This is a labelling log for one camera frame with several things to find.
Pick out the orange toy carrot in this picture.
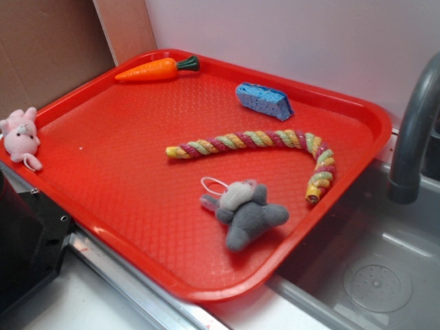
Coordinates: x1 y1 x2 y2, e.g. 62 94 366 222
115 56 200 82

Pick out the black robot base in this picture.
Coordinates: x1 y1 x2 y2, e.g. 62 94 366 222
1 174 72 316

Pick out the red plastic tray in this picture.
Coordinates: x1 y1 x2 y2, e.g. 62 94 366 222
1 49 392 303

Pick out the grey plush bunny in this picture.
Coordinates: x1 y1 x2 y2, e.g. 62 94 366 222
200 179 289 252

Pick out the blue sponge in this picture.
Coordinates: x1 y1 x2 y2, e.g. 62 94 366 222
235 82 294 121

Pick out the grey sink basin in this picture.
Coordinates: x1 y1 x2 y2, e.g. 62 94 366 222
268 161 439 329

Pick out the grey faucet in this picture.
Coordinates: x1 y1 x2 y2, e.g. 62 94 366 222
387 54 439 204

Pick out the pink plush bunny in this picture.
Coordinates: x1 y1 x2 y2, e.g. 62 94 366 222
1 107 43 172

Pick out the brown cardboard panel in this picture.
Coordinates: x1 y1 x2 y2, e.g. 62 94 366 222
1 1 157 116

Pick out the multicolour twisted rope toy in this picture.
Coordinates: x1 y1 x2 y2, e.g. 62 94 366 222
165 129 336 205

